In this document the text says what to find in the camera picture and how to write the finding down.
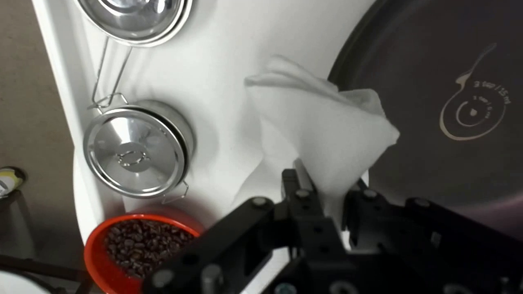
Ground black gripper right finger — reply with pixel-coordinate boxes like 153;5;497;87
342;182;396;232

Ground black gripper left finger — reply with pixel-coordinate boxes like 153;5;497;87
282;157;334;242

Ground plain white towel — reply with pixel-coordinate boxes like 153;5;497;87
244;54;403;221

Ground black frying pan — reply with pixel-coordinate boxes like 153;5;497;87
326;0;523;242

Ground red bowl of beans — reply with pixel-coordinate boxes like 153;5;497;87
82;211;208;294

